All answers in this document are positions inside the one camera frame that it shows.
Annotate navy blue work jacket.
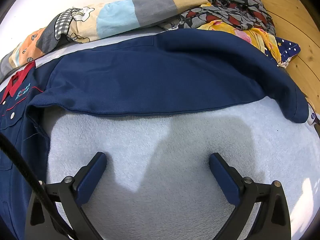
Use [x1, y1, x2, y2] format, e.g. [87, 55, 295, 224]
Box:
[1, 29, 309, 239]

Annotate light blue cloud bedsheet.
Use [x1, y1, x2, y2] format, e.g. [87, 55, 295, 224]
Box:
[0, 27, 320, 240]

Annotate navy star patterned cloth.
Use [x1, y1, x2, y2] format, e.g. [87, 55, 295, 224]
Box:
[265, 37, 301, 69]

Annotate yellow floral cloth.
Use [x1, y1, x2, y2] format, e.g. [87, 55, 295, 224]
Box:
[198, 20, 282, 64]

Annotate wooden headboard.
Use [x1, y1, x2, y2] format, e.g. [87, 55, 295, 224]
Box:
[262, 0, 319, 111]

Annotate grey red patterned cloth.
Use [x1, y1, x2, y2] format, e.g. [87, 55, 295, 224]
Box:
[159, 0, 276, 35]

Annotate patchwork long pillow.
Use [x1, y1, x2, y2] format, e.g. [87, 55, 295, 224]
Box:
[1, 0, 213, 80]

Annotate black cable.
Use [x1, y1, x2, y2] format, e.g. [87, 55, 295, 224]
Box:
[0, 130, 78, 240]

